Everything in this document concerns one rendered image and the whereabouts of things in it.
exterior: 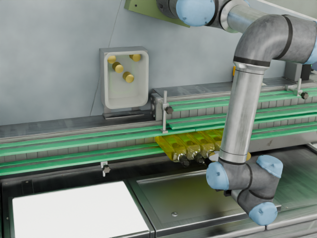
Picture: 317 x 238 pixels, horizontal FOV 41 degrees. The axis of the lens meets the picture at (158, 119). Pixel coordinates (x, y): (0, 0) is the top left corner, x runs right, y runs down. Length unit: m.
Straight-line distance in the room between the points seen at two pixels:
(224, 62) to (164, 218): 0.78
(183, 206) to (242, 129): 0.47
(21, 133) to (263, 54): 0.93
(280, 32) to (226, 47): 0.78
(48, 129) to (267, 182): 0.84
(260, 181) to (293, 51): 0.36
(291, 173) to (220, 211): 0.49
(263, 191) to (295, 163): 0.72
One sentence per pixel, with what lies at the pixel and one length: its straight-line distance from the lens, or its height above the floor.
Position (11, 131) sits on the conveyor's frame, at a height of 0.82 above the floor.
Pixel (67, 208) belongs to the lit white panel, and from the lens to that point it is 1.50.
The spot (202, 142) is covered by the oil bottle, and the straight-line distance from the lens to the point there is 1.60.
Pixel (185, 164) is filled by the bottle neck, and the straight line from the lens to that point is 1.52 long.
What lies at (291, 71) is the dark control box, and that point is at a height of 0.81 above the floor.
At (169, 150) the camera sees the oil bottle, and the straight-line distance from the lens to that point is 1.57.
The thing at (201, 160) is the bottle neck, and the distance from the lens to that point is 1.55.
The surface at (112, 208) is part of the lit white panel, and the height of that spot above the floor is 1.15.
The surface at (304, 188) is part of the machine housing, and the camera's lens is 1.78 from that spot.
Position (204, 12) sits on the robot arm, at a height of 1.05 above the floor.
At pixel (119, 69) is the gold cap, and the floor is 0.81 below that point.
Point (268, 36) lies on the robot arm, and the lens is 1.11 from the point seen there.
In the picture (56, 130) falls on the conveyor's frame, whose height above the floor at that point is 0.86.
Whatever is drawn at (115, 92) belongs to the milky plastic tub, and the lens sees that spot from 1.72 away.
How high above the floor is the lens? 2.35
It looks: 60 degrees down
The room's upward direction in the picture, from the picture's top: 137 degrees clockwise
